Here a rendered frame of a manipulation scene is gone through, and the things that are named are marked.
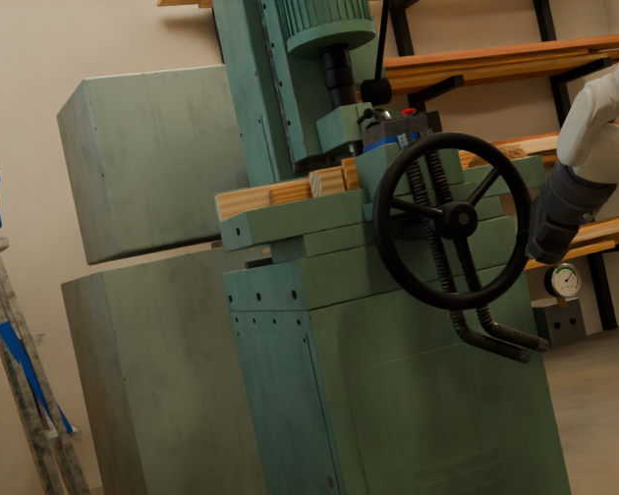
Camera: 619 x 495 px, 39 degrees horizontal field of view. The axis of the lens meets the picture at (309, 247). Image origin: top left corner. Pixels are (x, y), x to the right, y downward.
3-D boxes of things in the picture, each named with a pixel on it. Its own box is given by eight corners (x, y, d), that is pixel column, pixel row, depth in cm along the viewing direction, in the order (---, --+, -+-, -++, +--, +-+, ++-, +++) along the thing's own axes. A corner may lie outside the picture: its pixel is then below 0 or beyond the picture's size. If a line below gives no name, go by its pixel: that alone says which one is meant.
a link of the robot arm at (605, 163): (625, 216, 121) (666, 164, 112) (551, 203, 120) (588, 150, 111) (614, 154, 127) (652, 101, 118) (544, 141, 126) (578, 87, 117)
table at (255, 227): (266, 241, 137) (259, 203, 137) (223, 252, 166) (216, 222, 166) (580, 177, 157) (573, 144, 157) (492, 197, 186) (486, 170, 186)
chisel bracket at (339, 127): (348, 149, 166) (338, 106, 166) (322, 161, 179) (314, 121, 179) (382, 143, 168) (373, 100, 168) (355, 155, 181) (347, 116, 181)
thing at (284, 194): (276, 209, 164) (272, 189, 164) (273, 210, 166) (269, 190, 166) (524, 162, 183) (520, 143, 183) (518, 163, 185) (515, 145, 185)
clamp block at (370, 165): (391, 196, 145) (380, 144, 145) (361, 206, 157) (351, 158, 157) (468, 182, 150) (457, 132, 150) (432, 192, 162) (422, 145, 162)
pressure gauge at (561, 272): (558, 310, 157) (548, 267, 157) (545, 310, 161) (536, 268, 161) (586, 303, 159) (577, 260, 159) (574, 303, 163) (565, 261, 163)
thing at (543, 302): (553, 349, 159) (544, 306, 159) (517, 347, 171) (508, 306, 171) (590, 338, 162) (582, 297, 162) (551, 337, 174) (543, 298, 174)
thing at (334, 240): (308, 257, 149) (303, 235, 149) (272, 263, 169) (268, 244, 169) (504, 215, 162) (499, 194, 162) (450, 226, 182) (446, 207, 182)
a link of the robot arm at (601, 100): (624, 185, 116) (670, 100, 107) (560, 174, 115) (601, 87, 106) (612, 156, 121) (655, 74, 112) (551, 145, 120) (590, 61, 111)
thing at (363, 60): (356, 83, 191) (341, 18, 191) (341, 93, 200) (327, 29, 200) (389, 79, 194) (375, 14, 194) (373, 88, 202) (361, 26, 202)
